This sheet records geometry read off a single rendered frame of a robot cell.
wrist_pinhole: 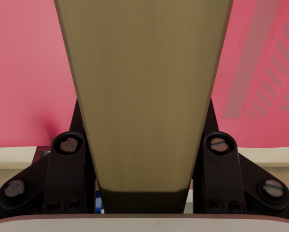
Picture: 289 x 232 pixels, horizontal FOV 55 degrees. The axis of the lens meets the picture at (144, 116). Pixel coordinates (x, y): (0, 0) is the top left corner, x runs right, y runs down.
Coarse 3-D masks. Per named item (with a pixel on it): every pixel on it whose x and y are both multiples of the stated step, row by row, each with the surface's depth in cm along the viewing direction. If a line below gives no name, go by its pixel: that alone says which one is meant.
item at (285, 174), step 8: (264, 168) 40; (272, 168) 40; (280, 168) 40; (288, 168) 40; (0, 176) 39; (8, 176) 39; (280, 176) 39; (288, 176) 39; (0, 184) 38; (96, 184) 38; (192, 184) 38; (288, 184) 38; (192, 192) 38; (192, 200) 40
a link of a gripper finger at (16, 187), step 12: (72, 120) 11; (84, 132) 10; (48, 156) 10; (36, 168) 10; (12, 180) 9; (24, 180) 9; (36, 180) 9; (0, 192) 9; (12, 192) 9; (24, 192) 9; (36, 192) 9; (0, 204) 9; (12, 204) 9; (24, 204) 9
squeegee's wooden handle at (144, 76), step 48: (96, 0) 4; (144, 0) 4; (192, 0) 4; (96, 48) 5; (144, 48) 5; (192, 48) 5; (96, 96) 5; (144, 96) 5; (192, 96) 5; (96, 144) 7; (144, 144) 7; (192, 144) 7; (144, 192) 8
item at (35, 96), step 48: (0, 0) 22; (48, 0) 22; (240, 0) 22; (0, 48) 25; (48, 48) 25; (0, 96) 30; (48, 96) 30; (0, 144) 36; (48, 144) 36; (240, 144) 36; (288, 144) 36
